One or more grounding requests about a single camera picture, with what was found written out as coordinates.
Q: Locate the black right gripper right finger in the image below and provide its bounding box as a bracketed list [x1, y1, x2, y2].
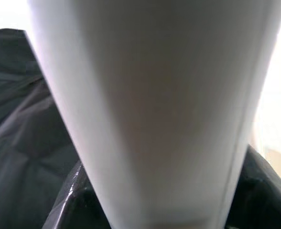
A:
[226, 144, 281, 229]

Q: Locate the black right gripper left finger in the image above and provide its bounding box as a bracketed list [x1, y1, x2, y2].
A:
[43, 159, 110, 229]

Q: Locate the white plastic table leg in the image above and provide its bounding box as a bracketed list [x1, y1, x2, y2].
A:
[27, 0, 281, 229]

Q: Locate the black tablecloth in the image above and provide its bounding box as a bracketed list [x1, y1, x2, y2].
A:
[0, 28, 103, 229]

